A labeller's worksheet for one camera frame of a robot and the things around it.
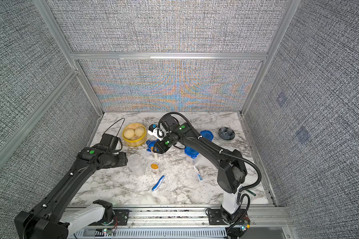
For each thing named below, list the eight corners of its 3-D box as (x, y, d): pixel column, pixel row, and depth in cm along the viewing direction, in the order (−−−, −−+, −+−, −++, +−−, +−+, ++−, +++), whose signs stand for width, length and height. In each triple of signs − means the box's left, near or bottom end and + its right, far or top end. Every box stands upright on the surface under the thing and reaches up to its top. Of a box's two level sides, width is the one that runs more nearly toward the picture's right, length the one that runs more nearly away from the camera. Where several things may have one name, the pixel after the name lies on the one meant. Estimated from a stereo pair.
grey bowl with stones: (216, 136, 108) (217, 131, 103) (219, 129, 112) (221, 124, 107) (231, 142, 104) (233, 138, 100) (234, 135, 108) (237, 130, 104)
